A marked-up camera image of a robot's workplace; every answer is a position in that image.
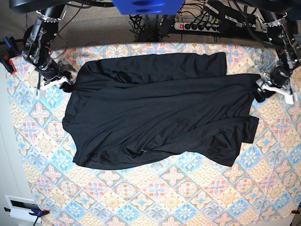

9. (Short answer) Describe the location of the blue clamp bottom left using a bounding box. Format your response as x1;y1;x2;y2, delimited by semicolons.
4;207;50;226

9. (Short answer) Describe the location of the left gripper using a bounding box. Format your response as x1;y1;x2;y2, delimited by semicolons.
255;66;295;104

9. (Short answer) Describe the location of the blue clamp top left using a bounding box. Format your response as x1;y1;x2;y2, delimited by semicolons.
0;37;24;50

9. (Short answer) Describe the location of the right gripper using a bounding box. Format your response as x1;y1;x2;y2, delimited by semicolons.
35;59;75;99

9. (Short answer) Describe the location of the orange clamp bottom right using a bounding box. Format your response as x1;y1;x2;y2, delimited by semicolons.
290;210;300;214

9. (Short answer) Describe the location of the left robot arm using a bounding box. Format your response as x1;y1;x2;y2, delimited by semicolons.
233;0;301;105

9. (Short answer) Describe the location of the blue clamp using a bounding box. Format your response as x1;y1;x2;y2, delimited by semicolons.
0;37;24;50
4;207;50;226

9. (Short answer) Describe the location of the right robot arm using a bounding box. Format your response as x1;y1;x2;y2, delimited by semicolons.
9;0;74;98

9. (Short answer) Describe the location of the aluminium frame post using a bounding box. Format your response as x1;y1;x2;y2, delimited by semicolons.
291;34;301;50

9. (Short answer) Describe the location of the black t-shirt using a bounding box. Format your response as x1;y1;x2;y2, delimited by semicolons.
62;52;260;170

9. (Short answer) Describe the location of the white power strip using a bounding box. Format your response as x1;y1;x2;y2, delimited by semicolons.
174;22;218;32

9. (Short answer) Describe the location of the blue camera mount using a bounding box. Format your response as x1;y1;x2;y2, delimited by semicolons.
112;0;184;16

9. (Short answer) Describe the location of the white floor outlet box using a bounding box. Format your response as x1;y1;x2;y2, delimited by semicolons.
5;195;39;223

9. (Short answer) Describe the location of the patterned tablecloth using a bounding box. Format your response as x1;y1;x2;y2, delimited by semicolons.
6;57;301;226

